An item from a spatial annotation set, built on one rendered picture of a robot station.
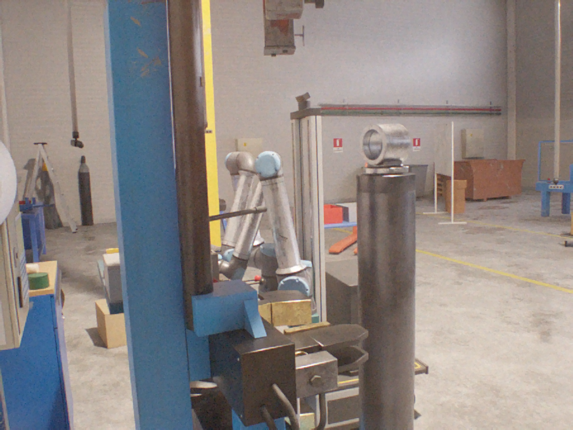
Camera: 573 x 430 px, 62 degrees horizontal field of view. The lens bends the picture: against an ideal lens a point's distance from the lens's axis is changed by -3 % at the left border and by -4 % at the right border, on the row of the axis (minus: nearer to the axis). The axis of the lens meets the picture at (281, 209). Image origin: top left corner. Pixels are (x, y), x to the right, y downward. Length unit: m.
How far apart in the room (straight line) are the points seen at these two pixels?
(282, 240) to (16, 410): 1.57
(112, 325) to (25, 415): 1.64
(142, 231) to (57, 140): 10.80
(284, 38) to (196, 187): 0.71
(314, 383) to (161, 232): 0.60
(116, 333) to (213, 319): 3.02
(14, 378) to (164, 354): 1.36
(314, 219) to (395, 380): 1.06
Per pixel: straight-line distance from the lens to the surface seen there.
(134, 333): 1.52
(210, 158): 4.14
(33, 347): 2.74
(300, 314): 1.93
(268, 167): 2.29
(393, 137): 1.77
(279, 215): 2.32
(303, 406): 2.16
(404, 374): 1.95
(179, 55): 1.37
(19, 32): 12.54
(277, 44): 1.81
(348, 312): 2.75
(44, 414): 2.88
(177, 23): 1.39
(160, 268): 1.48
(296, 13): 1.48
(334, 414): 2.84
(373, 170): 1.77
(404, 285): 1.83
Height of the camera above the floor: 1.58
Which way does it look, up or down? 7 degrees down
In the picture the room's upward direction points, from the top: 2 degrees counter-clockwise
